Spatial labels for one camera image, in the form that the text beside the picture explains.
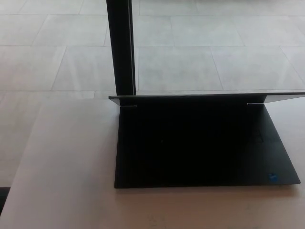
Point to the silver Dell laptop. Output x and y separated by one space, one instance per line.
190 148

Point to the black vertical post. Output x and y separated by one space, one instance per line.
121 47

